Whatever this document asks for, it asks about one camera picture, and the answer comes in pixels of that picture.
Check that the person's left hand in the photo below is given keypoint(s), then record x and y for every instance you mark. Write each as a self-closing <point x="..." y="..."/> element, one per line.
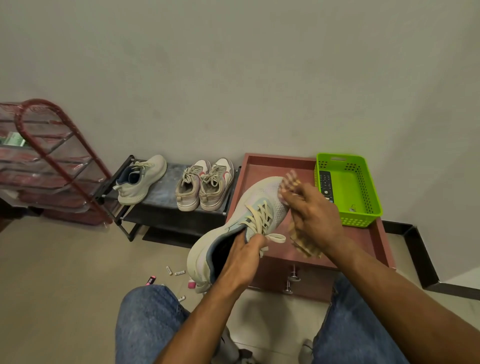
<point x="243" y="262"/>

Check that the person's right hand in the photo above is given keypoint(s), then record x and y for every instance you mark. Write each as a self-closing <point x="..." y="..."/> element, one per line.
<point x="318" y="221"/>

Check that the striped yellow cleaning cloth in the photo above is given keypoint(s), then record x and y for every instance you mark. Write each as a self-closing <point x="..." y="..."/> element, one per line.
<point x="305" y="247"/>

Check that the silver key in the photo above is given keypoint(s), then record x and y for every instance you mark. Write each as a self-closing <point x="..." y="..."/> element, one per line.
<point x="352" y="208"/>

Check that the black remote control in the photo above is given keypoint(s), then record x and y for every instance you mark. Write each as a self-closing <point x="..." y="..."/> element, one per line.
<point x="325" y="183"/>

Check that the grey-blue sneaker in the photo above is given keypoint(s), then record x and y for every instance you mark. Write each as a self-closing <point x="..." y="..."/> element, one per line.
<point x="155" y="165"/>
<point x="262" y="191"/>

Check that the white pink sneaker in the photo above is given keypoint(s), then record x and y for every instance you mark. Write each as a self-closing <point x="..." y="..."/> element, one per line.
<point x="187" y="197"/>
<point x="217" y="195"/>

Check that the red-brown drawer cabinet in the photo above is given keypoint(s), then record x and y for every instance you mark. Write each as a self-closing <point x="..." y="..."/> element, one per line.
<point x="258" y="172"/>

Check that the pink highlighter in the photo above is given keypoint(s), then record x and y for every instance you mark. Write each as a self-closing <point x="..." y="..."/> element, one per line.
<point x="150" y="280"/>

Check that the person's left forearm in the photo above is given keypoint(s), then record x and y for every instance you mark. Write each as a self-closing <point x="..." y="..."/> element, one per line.
<point x="198" y="326"/>

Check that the person's right forearm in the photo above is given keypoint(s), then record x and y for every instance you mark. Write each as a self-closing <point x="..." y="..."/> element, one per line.
<point x="405" y="300"/>

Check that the person's grey slipper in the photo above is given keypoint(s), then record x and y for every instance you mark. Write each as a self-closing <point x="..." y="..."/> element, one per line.
<point x="229" y="348"/>
<point x="305" y="352"/>

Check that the person's right leg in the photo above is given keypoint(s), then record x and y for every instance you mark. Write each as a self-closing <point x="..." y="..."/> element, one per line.
<point x="356" y="337"/>

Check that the green plastic basket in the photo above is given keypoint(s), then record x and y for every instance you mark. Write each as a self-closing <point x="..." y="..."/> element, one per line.
<point x="354" y="183"/>

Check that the black stool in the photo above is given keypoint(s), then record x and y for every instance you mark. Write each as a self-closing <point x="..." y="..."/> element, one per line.
<point x="247" y="357"/>

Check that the black shoe rack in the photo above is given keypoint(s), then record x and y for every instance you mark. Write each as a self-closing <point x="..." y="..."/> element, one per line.
<point x="165" y="195"/>

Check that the black baseboard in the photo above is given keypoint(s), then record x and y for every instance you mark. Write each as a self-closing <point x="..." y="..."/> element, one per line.
<point x="420" y="251"/>

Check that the red metal rack plastic-wrapped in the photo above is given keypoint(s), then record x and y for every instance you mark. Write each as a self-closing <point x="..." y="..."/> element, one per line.
<point x="48" y="180"/>

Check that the green white packet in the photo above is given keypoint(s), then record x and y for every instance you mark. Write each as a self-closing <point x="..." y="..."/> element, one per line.
<point x="13" y="139"/>

